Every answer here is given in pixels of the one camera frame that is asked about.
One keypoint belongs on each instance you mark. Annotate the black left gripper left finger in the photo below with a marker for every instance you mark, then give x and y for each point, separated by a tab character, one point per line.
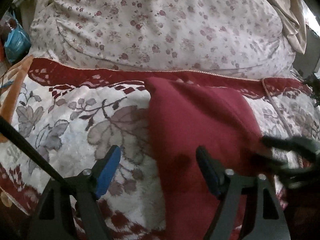
53	217

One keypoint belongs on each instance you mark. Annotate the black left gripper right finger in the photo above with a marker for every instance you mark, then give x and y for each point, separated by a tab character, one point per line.
253	197

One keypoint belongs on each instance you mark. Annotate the dark red small garment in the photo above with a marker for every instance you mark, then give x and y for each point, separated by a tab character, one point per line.
183	117

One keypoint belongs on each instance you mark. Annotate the red and white plush blanket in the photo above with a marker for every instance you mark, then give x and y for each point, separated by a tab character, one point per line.
72	117

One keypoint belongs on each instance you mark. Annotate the orange cloth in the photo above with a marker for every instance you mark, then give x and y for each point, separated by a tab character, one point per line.
9	95

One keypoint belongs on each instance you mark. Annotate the blue plastic bag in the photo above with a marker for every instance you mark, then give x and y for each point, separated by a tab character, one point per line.
16	40

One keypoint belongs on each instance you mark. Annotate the white floral bed sheet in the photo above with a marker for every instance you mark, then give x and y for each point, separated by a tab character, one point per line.
239	38

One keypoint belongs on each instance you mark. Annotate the beige curtain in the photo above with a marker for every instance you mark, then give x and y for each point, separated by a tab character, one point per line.
293	20

